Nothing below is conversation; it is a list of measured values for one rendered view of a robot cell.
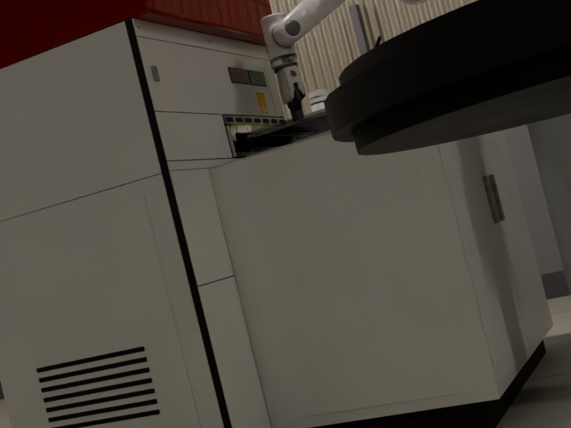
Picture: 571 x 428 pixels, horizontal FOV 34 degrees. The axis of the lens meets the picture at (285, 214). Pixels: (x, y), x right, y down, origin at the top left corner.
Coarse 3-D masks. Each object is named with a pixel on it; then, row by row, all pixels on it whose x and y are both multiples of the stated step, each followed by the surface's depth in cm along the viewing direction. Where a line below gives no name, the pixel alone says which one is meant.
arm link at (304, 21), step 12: (312, 0) 276; (324, 0) 279; (336, 0) 281; (300, 12) 268; (312, 12) 270; (324, 12) 279; (276, 24) 271; (288, 24) 266; (300, 24) 267; (312, 24) 270; (276, 36) 269; (288, 36) 266; (300, 36) 268
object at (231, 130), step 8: (232, 128) 267; (240, 128) 272; (248, 128) 276; (256, 128) 281; (264, 128) 287; (232, 136) 266; (232, 144) 265; (232, 152) 265; (240, 152) 268; (248, 152) 273; (256, 152) 277
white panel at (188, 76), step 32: (128, 32) 234; (160, 32) 244; (192, 32) 261; (160, 64) 240; (192, 64) 256; (224, 64) 275; (256, 64) 296; (160, 96) 236; (192, 96) 252; (224, 96) 270; (256, 96) 290; (160, 128) 233; (192, 128) 248; (224, 128) 265; (160, 160) 233; (192, 160) 244; (224, 160) 260
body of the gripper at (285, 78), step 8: (280, 72) 274; (288, 72) 272; (296, 72) 272; (280, 80) 275; (288, 80) 271; (296, 80) 272; (280, 88) 278; (288, 88) 272; (304, 88) 272; (288, 96) 273; (304, 96) 273
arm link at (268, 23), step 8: (272, 16) 273; (280, 16) 273; (264, 24) 274; (272, 24) 272; (264, 32) 275; (272, 32) 271; (264, 40) 276; (272, 40) 272; (272, 48) 273; (280, 48) 272; (288, 48) 273; (272, 56) 274
